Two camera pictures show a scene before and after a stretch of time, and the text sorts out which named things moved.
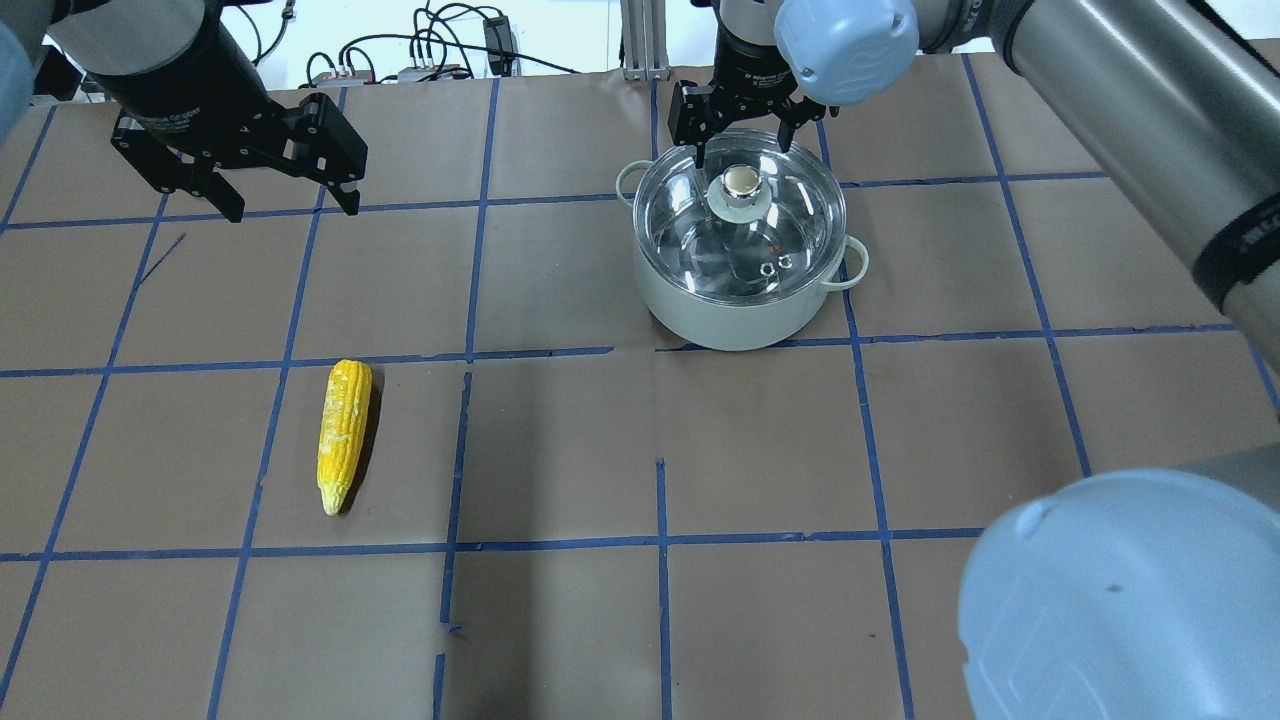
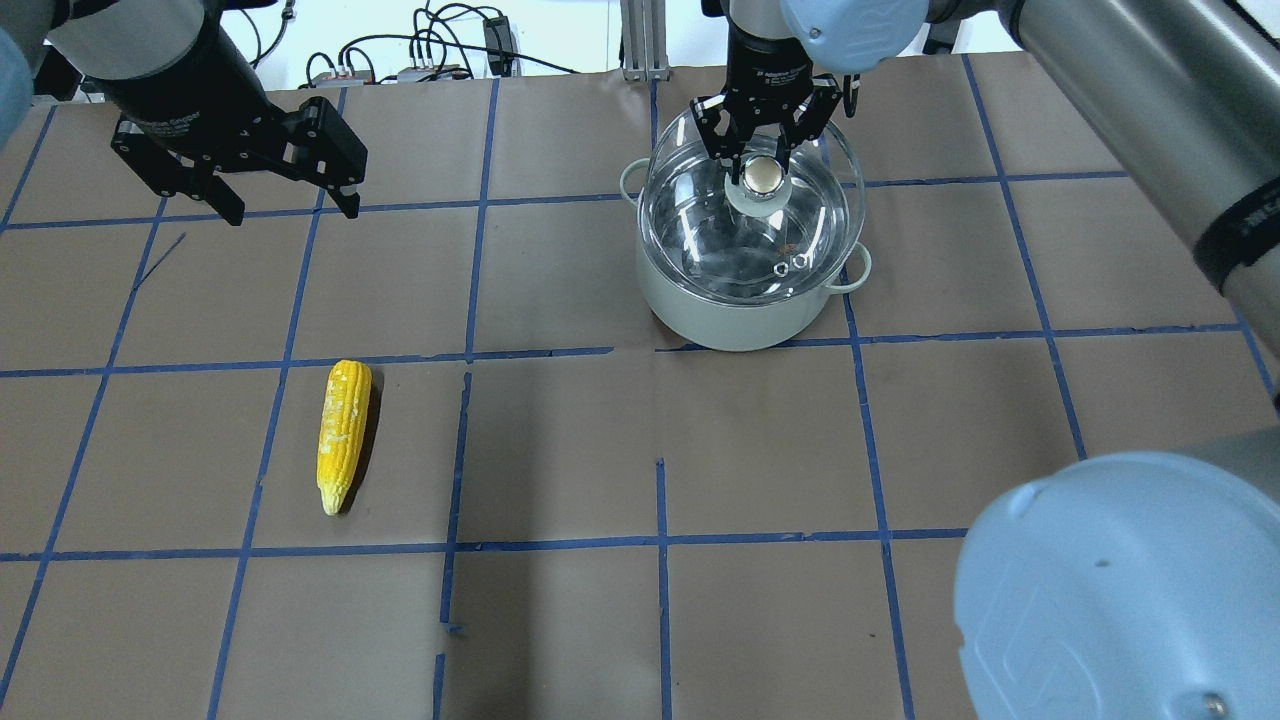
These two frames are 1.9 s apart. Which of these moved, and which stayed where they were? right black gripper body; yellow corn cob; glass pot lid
Moved: glass pot lid
Stayed: right black gripper body; yellow corn cob
